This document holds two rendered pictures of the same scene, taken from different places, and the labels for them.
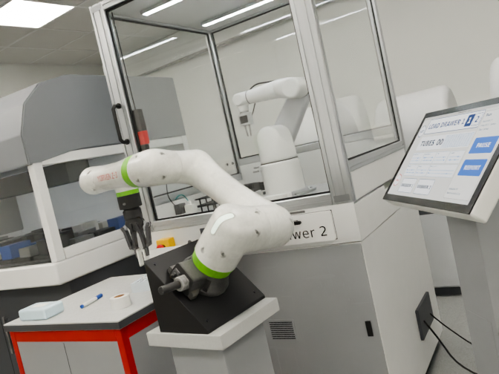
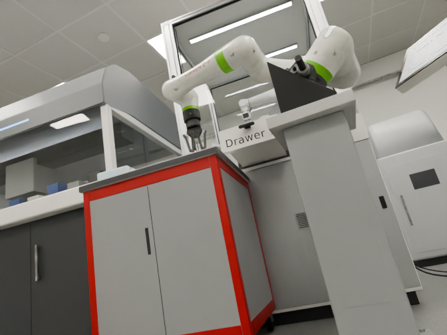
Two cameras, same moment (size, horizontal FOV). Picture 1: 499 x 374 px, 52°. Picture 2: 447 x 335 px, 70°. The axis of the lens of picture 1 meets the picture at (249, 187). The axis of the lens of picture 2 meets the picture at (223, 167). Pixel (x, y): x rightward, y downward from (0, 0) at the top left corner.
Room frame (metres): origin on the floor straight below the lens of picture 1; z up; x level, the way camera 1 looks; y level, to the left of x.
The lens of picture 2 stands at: (0.56, 0.83, 0.32)
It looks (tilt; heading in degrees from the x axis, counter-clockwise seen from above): 17 degrees up; 343
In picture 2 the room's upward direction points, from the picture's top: 12 degrees counter-clockwise
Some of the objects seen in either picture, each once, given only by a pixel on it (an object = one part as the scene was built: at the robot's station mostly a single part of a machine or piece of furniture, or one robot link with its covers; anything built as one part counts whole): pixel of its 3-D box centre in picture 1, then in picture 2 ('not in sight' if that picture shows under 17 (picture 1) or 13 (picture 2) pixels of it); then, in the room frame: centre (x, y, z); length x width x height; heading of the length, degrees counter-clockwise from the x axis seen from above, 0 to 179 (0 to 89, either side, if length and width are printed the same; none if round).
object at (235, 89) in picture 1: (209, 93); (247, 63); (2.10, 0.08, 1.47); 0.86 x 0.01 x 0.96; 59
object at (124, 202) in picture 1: (130, 201); (191, 117); (2.07, 0.49, 1.11); 0.12 x 0.09 x 0.06; 164
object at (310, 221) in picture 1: (298, 229); not in sight; (1.93, -0.15, 0.87); 0.29 x 0.02 x 0.11; 59
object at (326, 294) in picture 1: (309, 305); (298, 238); (2.48, -0.16, 0.40); 1.03 x 0.95 x 0.80; 59
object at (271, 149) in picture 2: not in sight; (258, 149); (2.00, 0.18, 0.86); 0.40 x 0.26 x 0.06; 149
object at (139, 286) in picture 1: (148, 282); not in sight; (2.04, 0.48, 0.78); 0.12 x 0.08 x 0.04; 164
